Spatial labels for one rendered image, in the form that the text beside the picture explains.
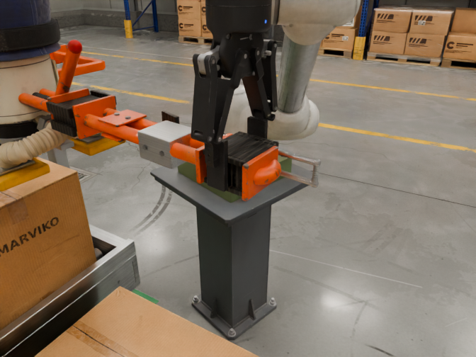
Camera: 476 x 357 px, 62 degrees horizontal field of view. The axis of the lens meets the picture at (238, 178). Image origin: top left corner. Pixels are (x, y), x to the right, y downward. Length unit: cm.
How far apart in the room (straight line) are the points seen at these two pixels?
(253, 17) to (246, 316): 168
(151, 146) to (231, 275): 119
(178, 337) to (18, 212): 57
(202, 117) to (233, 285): 138
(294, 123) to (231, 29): 99
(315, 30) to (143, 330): 96
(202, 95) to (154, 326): 95
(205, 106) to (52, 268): 101
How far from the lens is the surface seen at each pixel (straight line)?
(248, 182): 48
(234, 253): 167
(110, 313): 137
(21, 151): 81
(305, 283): 223
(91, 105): 73
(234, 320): 194
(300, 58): 114
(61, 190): 129
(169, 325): 129
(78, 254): 142
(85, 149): 92
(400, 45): 775
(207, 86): 45
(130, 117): 67
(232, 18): 45
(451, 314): 230
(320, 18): 99
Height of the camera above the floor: 150
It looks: 28 degrees down
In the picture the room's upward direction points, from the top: straight up
